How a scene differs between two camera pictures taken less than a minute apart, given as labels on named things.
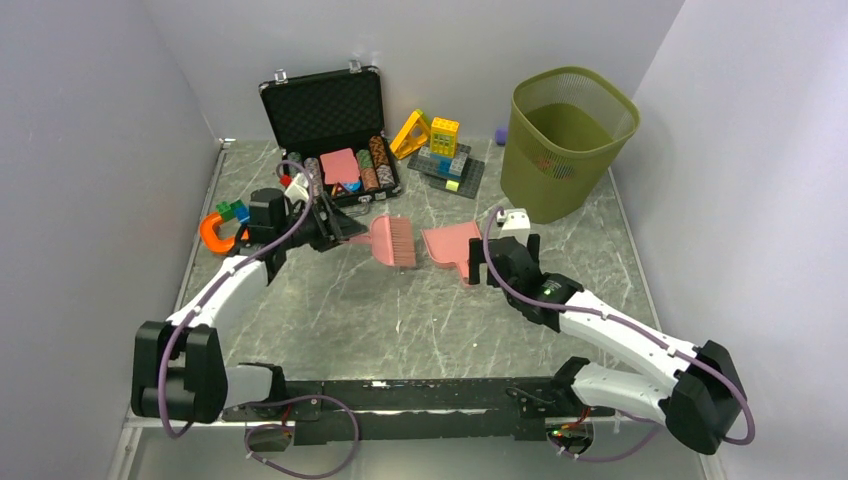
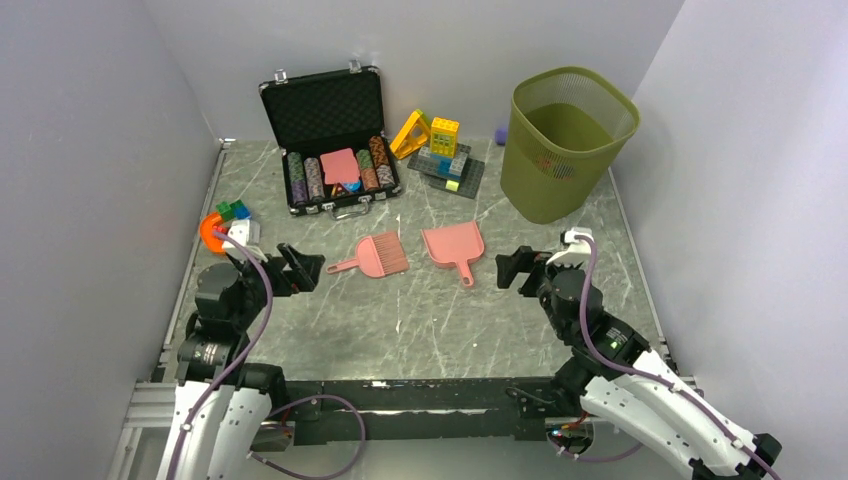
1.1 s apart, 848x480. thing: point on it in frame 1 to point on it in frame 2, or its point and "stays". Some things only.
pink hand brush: [392, 240] to [377, 256]
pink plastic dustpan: [450, 243] stays
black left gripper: [336, 228] to [303, 271]
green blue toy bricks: [237, 209] stays
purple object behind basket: [501, 136] stays
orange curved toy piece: [209, 236] stays
